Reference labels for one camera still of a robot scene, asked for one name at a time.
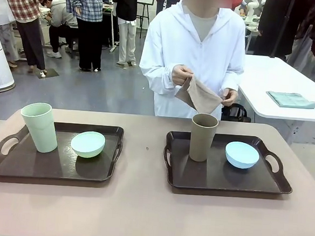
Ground person's left hand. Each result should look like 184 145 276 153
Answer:
219 87 239 108

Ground teal green cloth mat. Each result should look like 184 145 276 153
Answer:
265 90 315 110

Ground white side table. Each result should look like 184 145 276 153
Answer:
234 53 315 147

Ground beige cloth mat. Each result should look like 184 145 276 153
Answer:
173 73 225 115

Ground person black top white trousers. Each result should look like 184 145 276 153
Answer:
108 0 145 66

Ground seated person grey hoodie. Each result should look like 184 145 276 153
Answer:
38 0 81 60

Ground person in red plaid shirt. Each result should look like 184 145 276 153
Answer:
0 0 52 74

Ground tall light green cup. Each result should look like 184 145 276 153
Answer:
18 101 61 154

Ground person's left forearm white sleeve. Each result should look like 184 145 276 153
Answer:
223 62 245 93

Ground person's right hand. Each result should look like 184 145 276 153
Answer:
170 65 195 87

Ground whiteboard easel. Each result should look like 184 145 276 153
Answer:
134 0 155 40

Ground light green bowl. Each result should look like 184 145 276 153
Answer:
70 129 107 160

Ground black bag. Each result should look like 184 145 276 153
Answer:
221 102 252 123

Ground tall brown cup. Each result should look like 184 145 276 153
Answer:
189 112 220 164

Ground person in white hoodie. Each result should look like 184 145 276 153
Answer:
135 0 249 123

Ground person's right forearm white sleeve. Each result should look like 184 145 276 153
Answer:
137 60 176 96

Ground person in blue plaid shirt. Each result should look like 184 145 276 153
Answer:
59 0 112 73

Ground dark floor plate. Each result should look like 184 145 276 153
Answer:
35 66 60 80

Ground dark brown handled tray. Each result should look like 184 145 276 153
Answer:
0 118 126 186
161 129 297 198

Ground light blue bowl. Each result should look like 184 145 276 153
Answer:
223 140 261 171

